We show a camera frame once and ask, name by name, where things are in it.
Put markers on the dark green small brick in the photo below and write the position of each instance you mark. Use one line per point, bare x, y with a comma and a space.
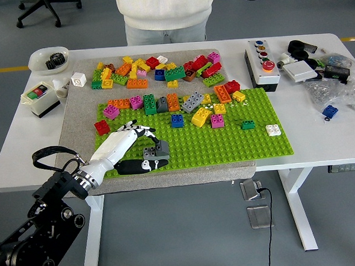
96, 84
247, 124

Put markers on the white plastic tube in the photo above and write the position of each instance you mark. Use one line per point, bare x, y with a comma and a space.
61, 89

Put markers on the white small brick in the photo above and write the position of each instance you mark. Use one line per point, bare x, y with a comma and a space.
162, 59

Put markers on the metal floor socket box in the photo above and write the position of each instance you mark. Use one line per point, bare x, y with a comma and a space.
259, 217
248, 190

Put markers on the blue two-by-two brick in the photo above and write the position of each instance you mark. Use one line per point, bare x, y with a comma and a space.
159, 75
330, 110
176, 120

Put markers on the lime green flat plate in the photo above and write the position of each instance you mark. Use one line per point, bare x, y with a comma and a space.
203, 68

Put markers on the white cube box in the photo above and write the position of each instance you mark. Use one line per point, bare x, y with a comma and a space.
78, 80

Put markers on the yellow rounded small brick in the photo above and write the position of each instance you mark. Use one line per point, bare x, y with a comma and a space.
238, 95

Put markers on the pink small brick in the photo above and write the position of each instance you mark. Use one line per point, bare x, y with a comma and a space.
197, 58
141, 73

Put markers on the black power adapter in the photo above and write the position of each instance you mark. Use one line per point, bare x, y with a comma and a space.
336, 72

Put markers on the black tape roll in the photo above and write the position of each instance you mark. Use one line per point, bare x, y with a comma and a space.
292, 44
300, 54

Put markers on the pink two-by-two brick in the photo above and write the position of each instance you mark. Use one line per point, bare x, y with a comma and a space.
136, 102

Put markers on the switch box green red buttons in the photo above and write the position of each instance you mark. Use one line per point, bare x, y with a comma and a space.
43, 103

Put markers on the yellow long brick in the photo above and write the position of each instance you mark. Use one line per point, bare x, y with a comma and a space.
134, 70

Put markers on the white two-by-two brick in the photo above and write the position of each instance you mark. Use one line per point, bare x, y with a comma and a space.
273, 130

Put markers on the brown brick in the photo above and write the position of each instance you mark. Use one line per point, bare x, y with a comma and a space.
109, 67
189, 75

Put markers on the red two-by-four brick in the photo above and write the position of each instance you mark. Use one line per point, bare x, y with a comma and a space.
212, 70
199, 63

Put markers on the table height control panel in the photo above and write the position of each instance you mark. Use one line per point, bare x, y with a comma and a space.
348, 167

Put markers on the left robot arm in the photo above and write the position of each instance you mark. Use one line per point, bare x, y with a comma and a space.
60, 185

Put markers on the yellow two-by-two brick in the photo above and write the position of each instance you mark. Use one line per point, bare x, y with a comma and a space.
172, 84
219, 108
107, 83
206, 98

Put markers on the person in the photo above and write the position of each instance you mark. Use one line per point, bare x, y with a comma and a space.
165, 10

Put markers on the push-button control box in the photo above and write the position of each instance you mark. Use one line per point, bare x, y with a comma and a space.
267, 76

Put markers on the grey slope brick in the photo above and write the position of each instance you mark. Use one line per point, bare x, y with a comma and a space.
164, 148
161, 104

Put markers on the white plastic bowl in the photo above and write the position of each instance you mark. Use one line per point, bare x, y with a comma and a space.
37, 61

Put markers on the white table leg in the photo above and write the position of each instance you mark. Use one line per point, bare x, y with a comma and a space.
93, 234
299, 210

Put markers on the green plastic clip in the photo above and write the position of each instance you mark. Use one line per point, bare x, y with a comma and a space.
320, 60

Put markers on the orange two-by-four brick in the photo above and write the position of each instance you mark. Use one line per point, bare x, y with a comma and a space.
137, 83
119, 103

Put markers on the magenta two-by-two brick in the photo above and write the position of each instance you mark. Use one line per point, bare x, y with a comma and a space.
217, 120
213, 57
111, 111

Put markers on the black office chair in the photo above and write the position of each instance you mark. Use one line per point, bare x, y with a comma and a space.
48, 1

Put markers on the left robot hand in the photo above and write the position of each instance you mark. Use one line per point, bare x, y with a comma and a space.
112, 147

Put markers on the black gear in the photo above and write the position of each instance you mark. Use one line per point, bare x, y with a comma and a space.
59, 59
50, 64

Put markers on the white pipe connector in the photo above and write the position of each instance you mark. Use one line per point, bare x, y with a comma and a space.
285, 58

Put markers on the grey-brown mat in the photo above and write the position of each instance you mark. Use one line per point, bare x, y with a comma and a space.
168, 179

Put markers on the yellow arch brick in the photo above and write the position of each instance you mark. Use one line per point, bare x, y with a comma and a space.
201, 116

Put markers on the white flat switch plate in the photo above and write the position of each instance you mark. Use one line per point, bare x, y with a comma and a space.
299, 72

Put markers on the clear bag blue parts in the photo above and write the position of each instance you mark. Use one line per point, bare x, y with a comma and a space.
337, 60

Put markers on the black round knob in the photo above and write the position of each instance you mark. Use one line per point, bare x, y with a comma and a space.
312, 63

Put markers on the clear bag of screws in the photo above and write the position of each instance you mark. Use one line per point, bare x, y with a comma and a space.
322, 92

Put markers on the dark green two-by-four brick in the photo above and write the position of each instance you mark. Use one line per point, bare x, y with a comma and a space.
174, 73
149, 104

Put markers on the red two-by-two brick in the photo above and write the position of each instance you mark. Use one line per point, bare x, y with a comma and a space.
231, 86
101, 127
152, 62

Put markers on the grey two-by-four brick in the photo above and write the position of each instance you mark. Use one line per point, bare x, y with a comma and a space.
149, 152
192, 101

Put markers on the small black grey block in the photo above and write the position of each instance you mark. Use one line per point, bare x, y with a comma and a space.
312, 48

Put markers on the orange upturned long brick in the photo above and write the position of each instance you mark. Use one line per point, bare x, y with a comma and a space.
222, 93

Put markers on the green baseplate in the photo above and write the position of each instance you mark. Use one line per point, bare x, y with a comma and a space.
211, 149

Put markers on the lime green two-by-four brick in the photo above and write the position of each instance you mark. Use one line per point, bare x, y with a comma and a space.
213, 79

